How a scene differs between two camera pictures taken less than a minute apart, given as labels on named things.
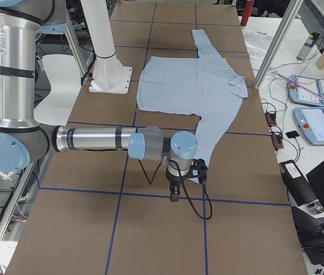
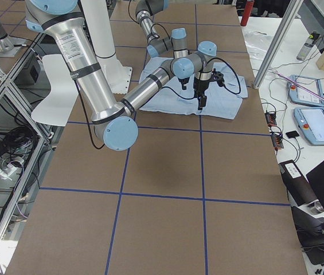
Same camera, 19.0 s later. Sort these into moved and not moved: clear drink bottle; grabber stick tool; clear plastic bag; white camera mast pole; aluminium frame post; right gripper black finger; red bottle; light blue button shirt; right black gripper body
Moved: light blue button shirt; right black gripper body; right gripper black finger
Not moved: clear drink bottle; grabber stick tool; aluminium frame post; white camera mast pole; red bottle; clear plastic bag
